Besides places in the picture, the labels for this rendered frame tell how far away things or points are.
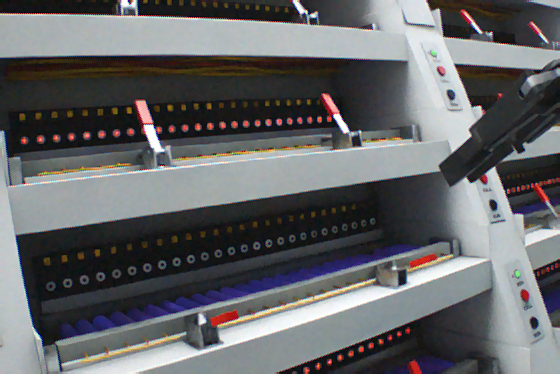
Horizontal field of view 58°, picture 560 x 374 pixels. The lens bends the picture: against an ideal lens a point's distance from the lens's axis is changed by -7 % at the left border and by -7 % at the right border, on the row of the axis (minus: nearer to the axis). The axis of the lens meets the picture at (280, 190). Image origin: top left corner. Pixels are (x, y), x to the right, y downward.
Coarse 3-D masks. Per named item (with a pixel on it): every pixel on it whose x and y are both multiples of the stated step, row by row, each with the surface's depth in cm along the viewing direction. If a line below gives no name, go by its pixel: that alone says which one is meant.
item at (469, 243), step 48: (336, 240) 83; (432, 240) 81; (480, 240) 76; (144, 288) 66; (384, 288) 66; (432, 288) 68; (480, 288) 74; (48, 336) 49; (240, 336) 54; (288, 336) 55; (336, 336) 59
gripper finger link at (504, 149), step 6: (504, 144) 57; (510, 144) 56; (498, 150) 57; (504, 150) 57; (510, 150) 56; (492, 156) 58; (498, 156) 57; (504, 156) 57; (486, 162) 59; (492, 162) 58; (498, 162) 58; (480, 168) 60; (486, 168) 59; (492, 168) 59; (474, 174) 60; (480, 174) 60; (468, 180) 61; (474, 180) 61
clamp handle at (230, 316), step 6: (228, 312) 46; (234, 312) 47; (198, 318) 52; (204, 318) 52; (216, 318) 48; (222, 318) 47; (228, 318) 46; (234, 318) 46; (198, 324) 52; (204, 324) 50; (210, 324) 49; (216, 324) 48
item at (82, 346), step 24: (288, 288) 62; (312, 288) 64; (336, 288) 66; (192, 312) 55; (216, 312) 57; (240, 312) 58; (96, 336) 49; (120, 336) 51; (144, 336) 52; (168, 336) 53; (72, 360) 48
